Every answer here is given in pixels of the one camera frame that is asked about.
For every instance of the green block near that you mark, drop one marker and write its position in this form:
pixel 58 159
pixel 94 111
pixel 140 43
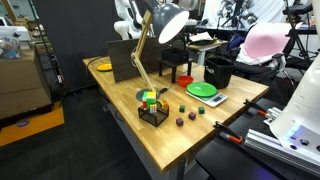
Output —
pixel 182 108

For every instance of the small dark wooden stool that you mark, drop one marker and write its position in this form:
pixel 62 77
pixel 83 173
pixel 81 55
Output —
pixel 173 66

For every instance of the large black plastic bin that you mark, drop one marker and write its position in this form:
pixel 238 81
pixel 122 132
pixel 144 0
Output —
pixel 218 72

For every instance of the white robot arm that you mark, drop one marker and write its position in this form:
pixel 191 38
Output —
pixel 298 126

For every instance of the purple block near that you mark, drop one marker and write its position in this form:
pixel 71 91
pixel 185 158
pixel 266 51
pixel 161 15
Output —
pixel 179 122

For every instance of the green plastic plate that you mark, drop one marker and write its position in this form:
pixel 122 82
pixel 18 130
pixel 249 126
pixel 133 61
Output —
pixel 201 89

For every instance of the wooden desk lamp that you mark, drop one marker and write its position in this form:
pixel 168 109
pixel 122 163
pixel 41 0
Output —
pixel 167 20

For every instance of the green block far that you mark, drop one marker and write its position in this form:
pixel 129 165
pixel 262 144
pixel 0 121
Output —
pixel 201 110

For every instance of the colourful cube puzzle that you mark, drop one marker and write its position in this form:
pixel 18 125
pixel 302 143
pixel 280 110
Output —
pixel 148 99

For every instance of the yellow plate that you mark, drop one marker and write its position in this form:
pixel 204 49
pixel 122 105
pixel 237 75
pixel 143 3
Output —
pixel 104 67

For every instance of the black wire mesh tray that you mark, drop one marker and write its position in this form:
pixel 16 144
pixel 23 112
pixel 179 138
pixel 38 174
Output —
pixel 154 119

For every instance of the orange handled clamp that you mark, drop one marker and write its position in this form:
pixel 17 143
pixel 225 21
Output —
pixel 230 134
pixel 254 105

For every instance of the purple block far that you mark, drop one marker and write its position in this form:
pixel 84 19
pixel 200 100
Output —
pixel 192 116

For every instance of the small rubiks cube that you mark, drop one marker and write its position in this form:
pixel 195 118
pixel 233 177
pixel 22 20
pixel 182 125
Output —
pixel 153 108

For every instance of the red plastic bowl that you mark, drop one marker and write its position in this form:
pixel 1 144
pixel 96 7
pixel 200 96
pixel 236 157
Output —
pixel 184 80

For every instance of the purple block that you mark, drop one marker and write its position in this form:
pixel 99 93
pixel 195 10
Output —
pixel 192 116
pixel 179 122

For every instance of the white kitchen scale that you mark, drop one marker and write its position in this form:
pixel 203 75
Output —
pixel 211 101

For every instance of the green block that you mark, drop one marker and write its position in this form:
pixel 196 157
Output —
pixel 182 108
pixel 201 110

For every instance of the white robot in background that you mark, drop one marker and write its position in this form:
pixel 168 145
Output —
pixel 130 25

